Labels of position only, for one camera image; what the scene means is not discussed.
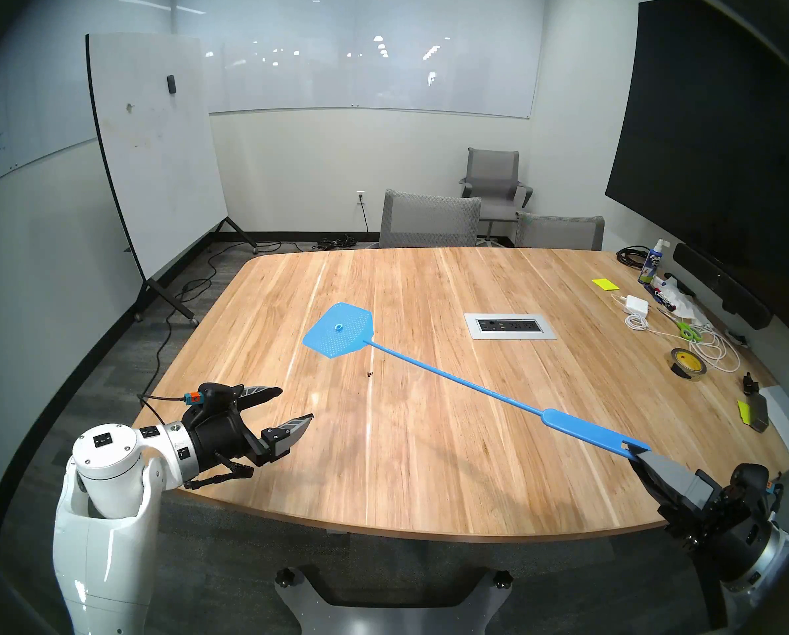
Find glass wall board with writing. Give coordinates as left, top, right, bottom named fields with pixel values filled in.
left=0, top=5, right=97, bottom=198

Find silver table outlet box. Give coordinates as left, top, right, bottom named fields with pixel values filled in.
left=464, top=312, right=558, bottom=341

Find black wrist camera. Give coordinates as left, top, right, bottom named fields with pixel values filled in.
left=183, top=381, right=240, bottom=409
left=730, top=464, right=777, bottom=502

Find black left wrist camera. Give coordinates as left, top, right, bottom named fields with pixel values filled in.
left=183, top=381, right=240, bottom=409

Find wide grey mesh chair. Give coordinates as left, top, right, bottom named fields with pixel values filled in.
left=378, top=189, right=483, bottom=249

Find grey office armchair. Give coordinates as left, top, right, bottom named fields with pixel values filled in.
left=459, top=147, right=534, bottom=244

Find narrow grey mesh chair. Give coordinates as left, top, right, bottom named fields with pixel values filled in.
left=513, top=210, right=605, bottom=252

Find black yellow tape roll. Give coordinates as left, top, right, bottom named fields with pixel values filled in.
left=667, top=348, right=707, bottom=381

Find whiteboard cleaner spray bottle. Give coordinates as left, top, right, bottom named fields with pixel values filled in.
left=638, top=238, right=670, bottom=286

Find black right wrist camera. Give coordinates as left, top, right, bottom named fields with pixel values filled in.
left=730, top=464, right=777, bottom=502

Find crumpled white cloth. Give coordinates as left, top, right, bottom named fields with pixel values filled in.
left=659, top=280, right=707, bottom=323

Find white power adapter with cable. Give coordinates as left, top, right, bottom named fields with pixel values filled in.
left=609, top=293, right=742, bottom=375

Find rolling whiteboard on black stand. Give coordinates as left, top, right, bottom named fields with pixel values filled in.
left=85, top=32, right=259, bottom=327

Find blue plastic fly swatter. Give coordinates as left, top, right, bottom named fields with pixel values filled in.
left=302, top=302, right=652, bottom=459

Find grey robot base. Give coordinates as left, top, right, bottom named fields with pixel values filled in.
left=274, top=564, right=514, bottom=635

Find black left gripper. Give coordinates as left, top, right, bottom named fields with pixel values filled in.
left=183, top=384, right=316, bottom=490

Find black left camera cable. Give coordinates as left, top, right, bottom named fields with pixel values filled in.
left=136, top=392, right=190, bottom=429

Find black video sound bar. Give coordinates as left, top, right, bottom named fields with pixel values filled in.
left=672, top=242, right=773, bottom=330

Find large black wall screen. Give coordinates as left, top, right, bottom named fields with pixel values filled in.
left=605, top=0, right=789, bottom=350

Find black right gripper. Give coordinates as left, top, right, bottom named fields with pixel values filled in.
left=626, top=450, right=780, bottom=583

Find large glass wall board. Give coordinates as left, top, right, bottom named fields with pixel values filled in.
left=169, top=0, right=547, bottom=120

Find green handled scissors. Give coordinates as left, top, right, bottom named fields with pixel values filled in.
left=659, top=308, right=705, bottom=342

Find long black floor cable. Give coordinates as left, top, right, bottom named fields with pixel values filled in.
left=144, top=240, right=283, bottom=393

